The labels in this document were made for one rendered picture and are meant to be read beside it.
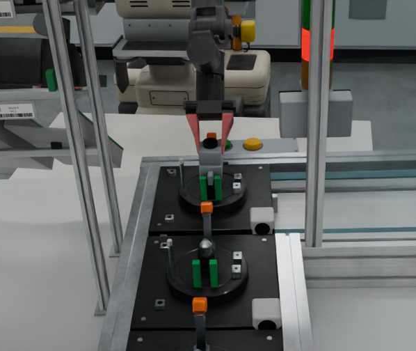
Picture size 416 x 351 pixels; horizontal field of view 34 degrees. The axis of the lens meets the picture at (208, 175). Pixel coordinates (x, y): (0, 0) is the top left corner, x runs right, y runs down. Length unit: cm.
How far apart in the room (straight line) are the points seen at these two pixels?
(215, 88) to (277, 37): 311
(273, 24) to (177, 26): 245
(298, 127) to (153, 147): 72
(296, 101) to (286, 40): 330
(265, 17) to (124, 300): 337
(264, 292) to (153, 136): 82
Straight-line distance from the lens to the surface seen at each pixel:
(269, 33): 441
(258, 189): 139
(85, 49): 120
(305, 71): 110
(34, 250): 148
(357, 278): 131
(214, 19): 136
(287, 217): 139
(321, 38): 106
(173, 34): 198
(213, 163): 130
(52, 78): 105
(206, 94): 131
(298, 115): 113
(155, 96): 210
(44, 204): 162
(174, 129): 187
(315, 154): 115
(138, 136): 185
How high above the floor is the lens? 173
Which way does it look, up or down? 32 degrees down
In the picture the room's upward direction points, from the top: 4 degrees counter-clockwise
